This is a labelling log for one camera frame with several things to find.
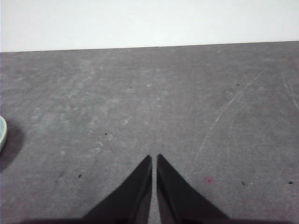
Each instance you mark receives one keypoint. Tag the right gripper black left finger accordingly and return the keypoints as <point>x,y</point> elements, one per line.
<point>133,198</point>

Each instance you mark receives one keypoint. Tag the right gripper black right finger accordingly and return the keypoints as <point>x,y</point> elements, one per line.
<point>177,198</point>

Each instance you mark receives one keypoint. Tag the green round plate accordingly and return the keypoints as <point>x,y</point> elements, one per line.
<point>2,133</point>

